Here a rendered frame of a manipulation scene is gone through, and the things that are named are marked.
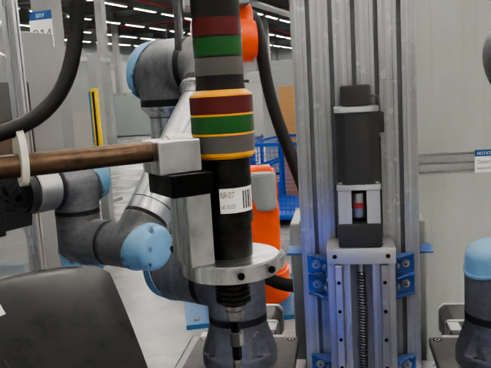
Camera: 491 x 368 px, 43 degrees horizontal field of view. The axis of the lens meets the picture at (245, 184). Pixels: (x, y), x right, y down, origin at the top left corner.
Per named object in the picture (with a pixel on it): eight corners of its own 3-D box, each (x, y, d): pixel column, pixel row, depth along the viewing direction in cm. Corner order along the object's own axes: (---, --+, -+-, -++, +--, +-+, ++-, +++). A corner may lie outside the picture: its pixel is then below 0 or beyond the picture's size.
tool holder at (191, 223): (183, 299, 39) (170, 143, 37) (141, 274, 45) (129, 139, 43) (300, 271, 43) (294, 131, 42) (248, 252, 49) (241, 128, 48)
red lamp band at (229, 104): (207, 115, 40) (207, 96, 40) (179, 115, 44) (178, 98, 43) (265, 111, 42) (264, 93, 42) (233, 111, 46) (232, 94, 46)
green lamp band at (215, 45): (207, 55, 40) (206, 36, 40) (185, 58, 43) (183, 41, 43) (251, 54, 42) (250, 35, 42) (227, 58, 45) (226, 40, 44)
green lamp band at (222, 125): (209, 136, 40) (207, 117, 40) (180, 133, 44) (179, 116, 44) (266, 130, 42) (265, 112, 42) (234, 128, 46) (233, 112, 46)
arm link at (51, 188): (63, 168, 99) (31, 161, 103) (39, 172, 95) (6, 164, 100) (63, 213, 101) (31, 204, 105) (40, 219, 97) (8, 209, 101)
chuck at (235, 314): (231, 324, 44) (229, 292, 44) (222, 319, 45) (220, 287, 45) (248, 320, 45) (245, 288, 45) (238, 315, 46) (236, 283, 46)
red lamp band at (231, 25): (205, 34, 40) (204, 14, 40) (183, 39, 43) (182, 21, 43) (250, 34, 42) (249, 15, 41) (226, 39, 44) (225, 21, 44)
